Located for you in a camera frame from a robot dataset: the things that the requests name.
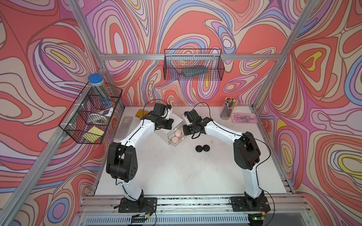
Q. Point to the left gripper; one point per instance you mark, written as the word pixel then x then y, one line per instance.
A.
pixel 169 123

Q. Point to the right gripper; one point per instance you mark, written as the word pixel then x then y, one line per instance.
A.
pixel 186 132

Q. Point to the white drawer cabinet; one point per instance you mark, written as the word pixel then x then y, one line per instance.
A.
pixel 162 133

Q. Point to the pink earphone case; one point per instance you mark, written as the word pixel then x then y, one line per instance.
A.
pixel 178 133
pixel 175 139

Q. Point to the black earphone case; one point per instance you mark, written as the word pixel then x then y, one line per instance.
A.
pixel 206 148
pixel 199 148

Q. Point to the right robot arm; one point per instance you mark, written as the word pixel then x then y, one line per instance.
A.
pixel 246 156

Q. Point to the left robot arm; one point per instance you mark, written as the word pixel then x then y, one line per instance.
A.
pixel 122 164

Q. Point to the yellow box on black disc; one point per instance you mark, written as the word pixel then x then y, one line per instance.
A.
pixel 140 113

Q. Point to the mesh pen holder cup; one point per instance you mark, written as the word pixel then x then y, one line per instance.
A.
pixel 227 108

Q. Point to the clear plastic box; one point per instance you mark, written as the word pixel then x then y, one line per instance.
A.
pixel 123 129

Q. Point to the pink transparent pencil case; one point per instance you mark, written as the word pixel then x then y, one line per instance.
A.
pixel 241 118

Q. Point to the white item in left basket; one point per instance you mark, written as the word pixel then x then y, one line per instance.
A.
pixel 107 112

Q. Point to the dark object in back basket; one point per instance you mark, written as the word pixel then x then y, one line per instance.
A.
pixel 194 71

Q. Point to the yellow sticky notes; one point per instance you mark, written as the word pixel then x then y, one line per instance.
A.
pixel 93 135

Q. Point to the blue lid pencil jar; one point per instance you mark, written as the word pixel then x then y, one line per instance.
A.
pixel 100 88

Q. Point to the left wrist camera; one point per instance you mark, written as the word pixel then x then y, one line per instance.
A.
pixel 161 110

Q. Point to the black wire basket back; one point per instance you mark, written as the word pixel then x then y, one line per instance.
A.
pixel 177 59

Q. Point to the black wire basket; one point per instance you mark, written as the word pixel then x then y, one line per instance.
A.
pixel 177 59
pixel 83 114

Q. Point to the black wire basket left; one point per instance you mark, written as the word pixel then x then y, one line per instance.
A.
pixel 83 114

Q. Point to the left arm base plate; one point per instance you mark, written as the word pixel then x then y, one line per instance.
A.
pixel 147 205

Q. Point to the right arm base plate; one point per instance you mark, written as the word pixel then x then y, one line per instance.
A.
pixel 247 204

